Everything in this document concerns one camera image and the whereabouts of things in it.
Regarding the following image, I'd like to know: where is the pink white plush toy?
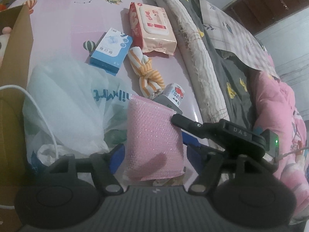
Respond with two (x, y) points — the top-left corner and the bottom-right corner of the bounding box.
(0, 27), (12, 66)

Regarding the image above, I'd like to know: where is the pink printed play mat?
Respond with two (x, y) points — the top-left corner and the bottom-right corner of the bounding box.
(4, 0), (211, 189)

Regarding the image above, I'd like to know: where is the pink wet wipes pack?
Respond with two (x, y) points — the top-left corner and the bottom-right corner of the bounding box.
(129, 2), (177, 55)

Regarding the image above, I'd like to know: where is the pink floral blanket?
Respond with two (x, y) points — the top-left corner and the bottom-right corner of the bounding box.
(249, 71), (308, 225)

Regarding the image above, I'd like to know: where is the blue white bandage box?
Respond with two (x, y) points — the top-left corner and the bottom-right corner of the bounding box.
(90, 28), (132, 76)

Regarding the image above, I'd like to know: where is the pink bubble wrap pouch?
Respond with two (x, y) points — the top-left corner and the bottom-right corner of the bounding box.
(125, 95), (184, 181)

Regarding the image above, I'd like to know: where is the grey patterned quilt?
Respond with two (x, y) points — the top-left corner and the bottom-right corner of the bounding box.
(185, 0), (276, 129)

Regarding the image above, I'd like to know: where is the white plastic shopping bag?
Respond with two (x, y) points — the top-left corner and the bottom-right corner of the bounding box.
(23, 59), (134, 172)

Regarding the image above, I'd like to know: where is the orange striped knotted cloth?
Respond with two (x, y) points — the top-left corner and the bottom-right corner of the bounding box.
(128, 47), (165, 100)

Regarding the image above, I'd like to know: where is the brown cardboard box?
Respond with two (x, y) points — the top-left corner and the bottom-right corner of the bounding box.
(1, 5), (33, 231)

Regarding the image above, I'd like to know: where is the dark wooden cabinet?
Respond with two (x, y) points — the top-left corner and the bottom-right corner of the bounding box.
(223, 0), (308, 35)

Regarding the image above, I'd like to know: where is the white charging cable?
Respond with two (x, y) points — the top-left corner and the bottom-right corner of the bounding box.
(0, 84), (61, 211)

